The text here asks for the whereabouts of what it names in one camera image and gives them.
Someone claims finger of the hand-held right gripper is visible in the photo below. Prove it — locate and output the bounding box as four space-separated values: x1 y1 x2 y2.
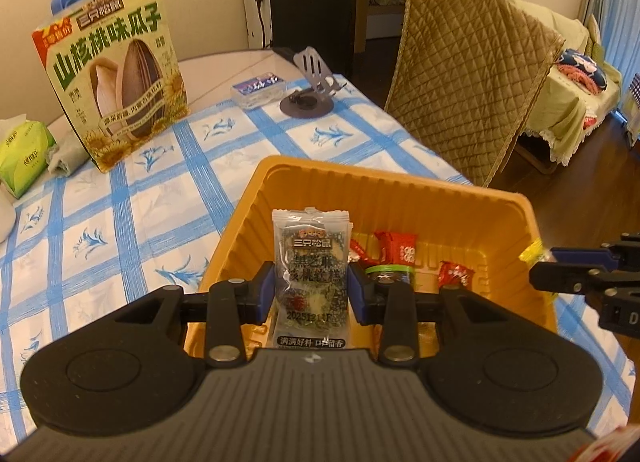
529 262 640 299
549 232 640 273

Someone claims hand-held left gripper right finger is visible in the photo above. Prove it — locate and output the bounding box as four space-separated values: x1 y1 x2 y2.
348 261 511 368

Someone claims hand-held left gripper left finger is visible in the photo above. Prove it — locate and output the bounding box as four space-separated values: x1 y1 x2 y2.
115 261 276 368

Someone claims green chicken snack packet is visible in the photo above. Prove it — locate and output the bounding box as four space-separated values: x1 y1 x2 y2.
364 263 416 288

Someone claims small yellow candy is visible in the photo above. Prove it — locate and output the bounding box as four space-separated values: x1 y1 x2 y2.
520 238 553 265

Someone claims red snack packet white figure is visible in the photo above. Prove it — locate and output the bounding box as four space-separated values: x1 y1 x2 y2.
349 237 383 265

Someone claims clear sesame snack packet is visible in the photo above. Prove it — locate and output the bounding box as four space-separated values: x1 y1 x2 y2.
271 209 352 350

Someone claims large red candy packet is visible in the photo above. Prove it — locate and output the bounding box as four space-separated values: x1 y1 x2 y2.
374 231 420 265

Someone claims red striped snack packet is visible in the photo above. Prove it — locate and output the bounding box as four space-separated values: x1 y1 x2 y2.
438 261 476 289

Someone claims orange plastic basket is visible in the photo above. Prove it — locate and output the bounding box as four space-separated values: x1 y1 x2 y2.
182 155 558 360

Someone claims blue checked tablecloth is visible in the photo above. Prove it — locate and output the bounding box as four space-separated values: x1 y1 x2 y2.
0 73 640 443

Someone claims red patterned fabric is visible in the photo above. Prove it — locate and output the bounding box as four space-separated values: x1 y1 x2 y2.
570 424 640 462

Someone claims sofa with green cover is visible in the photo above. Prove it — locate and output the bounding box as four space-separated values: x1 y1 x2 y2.
502 0 623 168

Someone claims blue red printed cushion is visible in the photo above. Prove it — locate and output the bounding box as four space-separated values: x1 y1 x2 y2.
556 47 608 93

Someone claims clear plastic box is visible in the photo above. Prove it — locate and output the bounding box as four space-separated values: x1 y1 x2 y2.
230 71 287 110

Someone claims quilted chair back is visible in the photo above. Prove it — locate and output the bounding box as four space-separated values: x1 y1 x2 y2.
384 0 568 188

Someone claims metal phone stand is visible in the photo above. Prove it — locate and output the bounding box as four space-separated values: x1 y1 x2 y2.
272 46 348 119

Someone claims grey folded cloth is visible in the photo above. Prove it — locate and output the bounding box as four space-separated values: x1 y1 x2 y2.
46 135 91 177

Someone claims sunflower seed bag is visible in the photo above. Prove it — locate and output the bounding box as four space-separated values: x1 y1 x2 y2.
31 0 192 174

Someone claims green tissue pack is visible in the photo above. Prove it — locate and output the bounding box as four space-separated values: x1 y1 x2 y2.
0 113 57 199

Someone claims black power cable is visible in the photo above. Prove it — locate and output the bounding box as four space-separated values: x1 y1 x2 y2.
254 0 268 48

